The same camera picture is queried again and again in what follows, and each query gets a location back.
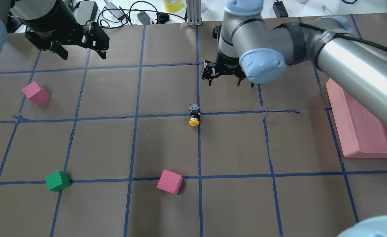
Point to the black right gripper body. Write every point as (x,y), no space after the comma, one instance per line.
(225,68)

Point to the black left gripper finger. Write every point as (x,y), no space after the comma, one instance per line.
(101,50)
(58,49)

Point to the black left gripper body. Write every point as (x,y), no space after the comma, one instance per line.
(48,18)

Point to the yellow push button switch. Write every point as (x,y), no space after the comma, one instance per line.
(194,112)

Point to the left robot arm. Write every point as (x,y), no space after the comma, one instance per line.
(7,7)

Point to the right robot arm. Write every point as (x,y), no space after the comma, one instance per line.
(272,162)

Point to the black power brick left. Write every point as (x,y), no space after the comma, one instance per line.
(85,12)

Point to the pink cube far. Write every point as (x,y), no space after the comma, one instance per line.
(36,93)

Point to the pink cube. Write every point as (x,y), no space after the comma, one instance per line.
(170,182)
(36,93)

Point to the black power adapter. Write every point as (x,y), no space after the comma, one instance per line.
(280,9)

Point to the yellow tape roll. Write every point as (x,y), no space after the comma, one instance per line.
(173,6)

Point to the pink cube centre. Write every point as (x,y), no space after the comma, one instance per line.
(170,182)

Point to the green cube far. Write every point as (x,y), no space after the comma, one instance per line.
(57,181)

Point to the pink plastic bin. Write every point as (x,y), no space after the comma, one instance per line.
(361,134)

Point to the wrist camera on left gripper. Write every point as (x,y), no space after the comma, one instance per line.
(94,37)

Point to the aluminium frame post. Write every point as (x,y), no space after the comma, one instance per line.
(194,14)

